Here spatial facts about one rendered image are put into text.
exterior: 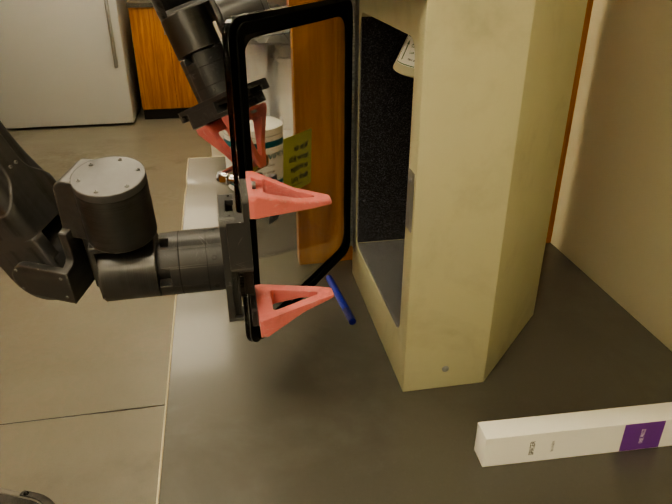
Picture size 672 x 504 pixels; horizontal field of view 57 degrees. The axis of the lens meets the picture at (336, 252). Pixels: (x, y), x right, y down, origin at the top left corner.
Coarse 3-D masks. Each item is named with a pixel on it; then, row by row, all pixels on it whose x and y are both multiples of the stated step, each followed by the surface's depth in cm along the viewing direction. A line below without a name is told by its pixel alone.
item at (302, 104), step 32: (320, 0) 78; (224, 32) 62; (288, 32) 72; (320, 32) 79; (224, 64) 63; (256, 64) 68; (288, 64) 74; (320, 64) 81; (256, 96) 69; (288, 96) 75; (320, 96) 83; (256, 128) 70; (288, 128) 77; (320, 128) 85; (256, 160) 71; (288, 160) 78; (320, 160) 87; (320, 192) 89; (256, 224) 74; (288, 224) 82; (320, 224) 91; (288, 256) 84; (320, 256) 93
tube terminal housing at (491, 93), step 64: (384, 0) 72; (448, 0) 58; (512, 0) 59; (576, 0) 71; (448, 64) 61; (512, 64) 62; (576, 64) 78; (448, 128) 64; (512, 128) 65; (448, 192) 68; (512, 192) 70; (448, 256) 71; (512, 256) 77; (384, 320) 86; (448, 320) 75; (512, 320) 85; (448, 384) 80
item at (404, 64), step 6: (408, 36) 74; (408, 42) 73; (402, 48) 74; (408, 48) 73; (414, 48) 72; (402, 54) 74; (408, 54) 72; (414, 54) 71; (396, 60) 76; (402, 60) 73; (408, 60) 72; (414, 60) 71; (396, 66) 75; (402, 66) 73; (408, 66) 72; (402, 72) 73; (408, 72) 72
